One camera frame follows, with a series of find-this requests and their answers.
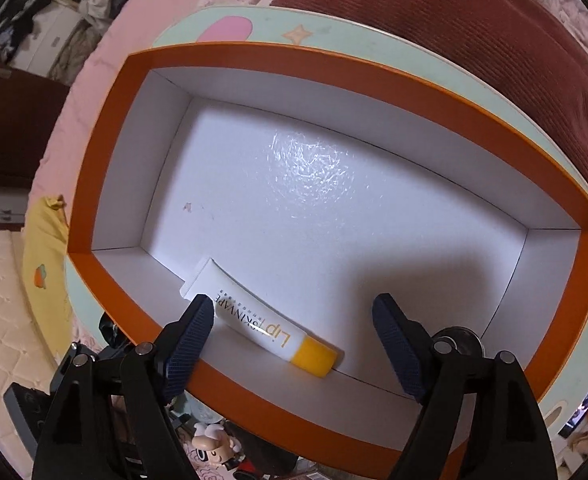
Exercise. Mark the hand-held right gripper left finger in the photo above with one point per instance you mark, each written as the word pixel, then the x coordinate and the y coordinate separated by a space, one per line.
pixel 189 345

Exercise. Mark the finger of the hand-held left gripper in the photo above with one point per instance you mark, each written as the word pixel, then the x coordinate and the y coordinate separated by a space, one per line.
pixel 110 332

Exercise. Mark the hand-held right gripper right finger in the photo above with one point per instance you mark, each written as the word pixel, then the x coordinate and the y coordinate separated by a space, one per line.
pixel 398 345

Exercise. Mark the white lip balm tube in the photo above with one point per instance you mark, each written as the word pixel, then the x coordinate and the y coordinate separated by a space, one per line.
pixel 254 317

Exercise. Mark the orange cardboard box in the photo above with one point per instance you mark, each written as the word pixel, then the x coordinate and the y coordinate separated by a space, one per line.
pixel 324 185

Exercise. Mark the white quilted mattress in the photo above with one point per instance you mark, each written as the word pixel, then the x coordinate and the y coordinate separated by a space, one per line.
pixel 4 300

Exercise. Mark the smartphone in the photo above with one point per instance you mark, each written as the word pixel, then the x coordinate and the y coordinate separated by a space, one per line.
pixel 586 405

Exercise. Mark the brown door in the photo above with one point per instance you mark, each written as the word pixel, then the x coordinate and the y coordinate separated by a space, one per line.
pixel 14 125

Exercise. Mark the white wardrobe unit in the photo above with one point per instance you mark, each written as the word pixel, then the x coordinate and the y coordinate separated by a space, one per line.
pixel 49 35

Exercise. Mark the mint cartoon lap table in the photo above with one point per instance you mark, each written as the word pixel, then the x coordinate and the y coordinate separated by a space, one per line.
pixel 353 30

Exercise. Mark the dark clothes pile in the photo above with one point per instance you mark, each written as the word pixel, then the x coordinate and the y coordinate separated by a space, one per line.
pixel 14 25

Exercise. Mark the clothes heap on chair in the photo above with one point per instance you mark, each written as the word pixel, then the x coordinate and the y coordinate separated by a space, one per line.
pixel 94 10

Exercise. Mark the maroon pillow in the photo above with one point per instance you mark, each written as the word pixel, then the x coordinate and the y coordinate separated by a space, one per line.
pixel 448 20

